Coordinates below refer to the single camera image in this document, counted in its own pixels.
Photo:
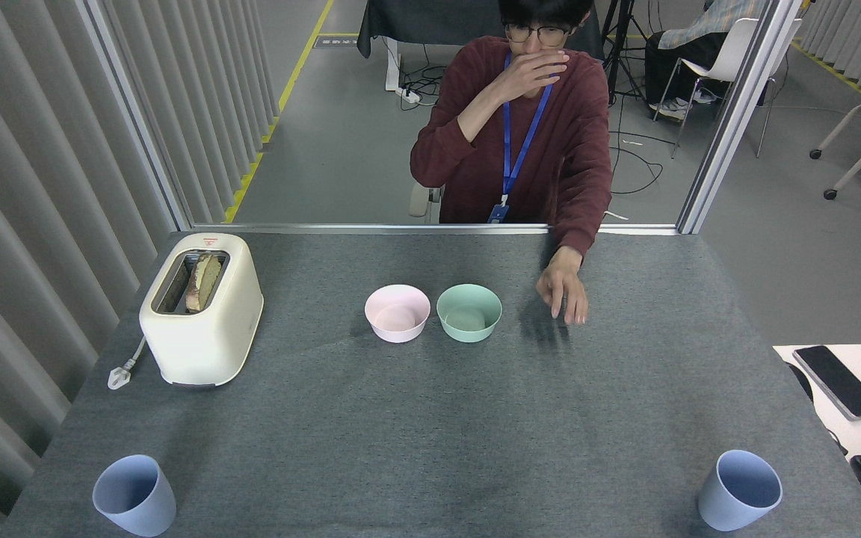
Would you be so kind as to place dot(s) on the cream white toaster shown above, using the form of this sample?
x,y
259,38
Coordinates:
x,y
202,344

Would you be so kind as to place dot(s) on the black smartphone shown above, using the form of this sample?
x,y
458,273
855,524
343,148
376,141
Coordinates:
x,y
839,381

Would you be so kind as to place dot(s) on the black tripod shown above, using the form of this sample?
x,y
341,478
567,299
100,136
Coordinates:
x,y
619,37

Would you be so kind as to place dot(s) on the white power strip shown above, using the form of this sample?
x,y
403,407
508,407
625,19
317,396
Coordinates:
x,y
409,94

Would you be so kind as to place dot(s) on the silver frame rail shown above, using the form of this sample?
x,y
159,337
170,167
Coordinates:
x,y
400,229

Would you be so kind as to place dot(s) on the blue id badge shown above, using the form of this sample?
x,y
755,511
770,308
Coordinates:
x,y
498,212

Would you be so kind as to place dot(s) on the person's right hand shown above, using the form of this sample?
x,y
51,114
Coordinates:
x,y
531,75

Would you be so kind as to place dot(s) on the table with black cloth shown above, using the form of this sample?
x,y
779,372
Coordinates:
x,y
430,19

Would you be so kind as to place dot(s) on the silver frame post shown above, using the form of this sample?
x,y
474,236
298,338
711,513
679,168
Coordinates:
x,y
139,127
737,112

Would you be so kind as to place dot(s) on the person's left hand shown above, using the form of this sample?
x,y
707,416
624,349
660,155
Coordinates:
x,y
565,280

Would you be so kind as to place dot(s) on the white plastic chair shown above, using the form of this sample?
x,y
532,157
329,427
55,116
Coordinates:
x,y
729,56

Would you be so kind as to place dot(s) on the green bowl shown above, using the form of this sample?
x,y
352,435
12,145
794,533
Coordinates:
x,y
469,330

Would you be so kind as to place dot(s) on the grey office chair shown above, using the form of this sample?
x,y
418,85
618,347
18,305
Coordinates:
x,y
421,202

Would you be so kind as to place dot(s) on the pink bowl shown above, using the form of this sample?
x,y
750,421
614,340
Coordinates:
x,y
397,330

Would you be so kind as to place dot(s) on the toasted bread slice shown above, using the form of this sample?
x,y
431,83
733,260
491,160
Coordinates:
x,y
204,282

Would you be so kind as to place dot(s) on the blue cup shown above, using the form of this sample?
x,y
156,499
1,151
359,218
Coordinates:
x,y
726,508
139,508

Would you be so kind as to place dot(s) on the black-rimmed glasses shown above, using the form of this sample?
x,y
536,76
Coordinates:
x,y
531,33

